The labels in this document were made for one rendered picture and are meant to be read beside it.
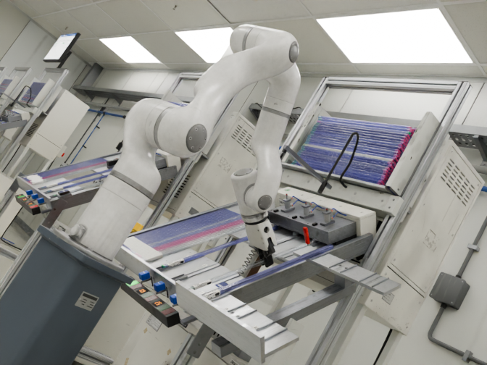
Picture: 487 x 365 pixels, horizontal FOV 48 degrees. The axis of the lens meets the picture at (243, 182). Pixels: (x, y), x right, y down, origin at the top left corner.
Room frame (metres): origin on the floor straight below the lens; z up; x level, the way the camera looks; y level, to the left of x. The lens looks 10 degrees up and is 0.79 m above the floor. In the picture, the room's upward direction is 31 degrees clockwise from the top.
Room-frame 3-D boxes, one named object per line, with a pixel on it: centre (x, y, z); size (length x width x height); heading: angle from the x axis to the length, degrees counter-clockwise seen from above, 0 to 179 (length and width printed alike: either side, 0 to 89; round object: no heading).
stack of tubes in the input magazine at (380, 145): (2.14, -0.33, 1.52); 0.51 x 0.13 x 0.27; 35
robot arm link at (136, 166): (1.38, 0.26, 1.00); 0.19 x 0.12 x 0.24; 52
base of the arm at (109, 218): (1.36, 0.23, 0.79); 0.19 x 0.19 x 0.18
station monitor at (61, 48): (6.00, 2.46, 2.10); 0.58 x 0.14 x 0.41; 35
